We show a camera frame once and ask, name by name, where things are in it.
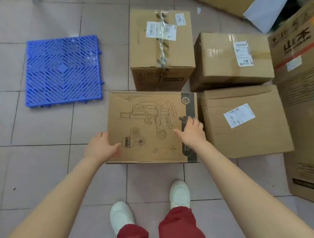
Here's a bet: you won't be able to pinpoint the person's right hand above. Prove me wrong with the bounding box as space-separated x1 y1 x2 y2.
174 117 207 150

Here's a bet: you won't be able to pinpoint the person's left hand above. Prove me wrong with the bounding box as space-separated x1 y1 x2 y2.
83 132 121 164

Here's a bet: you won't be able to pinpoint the cardboard box with line drawing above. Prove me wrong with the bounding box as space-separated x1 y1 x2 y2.
105 91 200 164

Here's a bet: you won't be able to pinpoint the person's left forearm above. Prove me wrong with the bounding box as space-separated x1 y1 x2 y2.
9 157 108 238

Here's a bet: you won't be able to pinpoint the person's right forearm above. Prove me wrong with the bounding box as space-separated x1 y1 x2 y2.
190 140 314 238

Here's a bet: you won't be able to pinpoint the person's right white shoe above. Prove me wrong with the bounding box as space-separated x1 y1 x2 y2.
169 180 191 210

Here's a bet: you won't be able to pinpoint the person's white shoe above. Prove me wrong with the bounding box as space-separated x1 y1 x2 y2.
169 180 191 210
110 201 135 236

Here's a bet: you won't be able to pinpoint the open-flap cardboard box with label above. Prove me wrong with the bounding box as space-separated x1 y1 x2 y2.
198 85 295 159

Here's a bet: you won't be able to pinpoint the person's left white shoe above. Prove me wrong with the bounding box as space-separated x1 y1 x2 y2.
110 201 135 236

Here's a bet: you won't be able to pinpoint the tall taped cardboard box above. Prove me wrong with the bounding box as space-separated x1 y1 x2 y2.
129 9 196 92

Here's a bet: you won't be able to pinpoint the wide cardboard box with label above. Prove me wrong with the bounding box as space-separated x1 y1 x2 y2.
190 32 275 93

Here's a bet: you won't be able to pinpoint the person's red trousers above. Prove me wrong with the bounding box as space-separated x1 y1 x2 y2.
117 206 206 238

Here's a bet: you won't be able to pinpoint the blue plastic grid floor tile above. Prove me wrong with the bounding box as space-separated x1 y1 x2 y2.
25 35 105 108

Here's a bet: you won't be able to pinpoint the large printed cardboard carton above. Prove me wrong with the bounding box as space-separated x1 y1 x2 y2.
267 2 314 203

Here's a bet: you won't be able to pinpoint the flat cardboard sheet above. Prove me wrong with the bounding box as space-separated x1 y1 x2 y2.
196 0 255 18

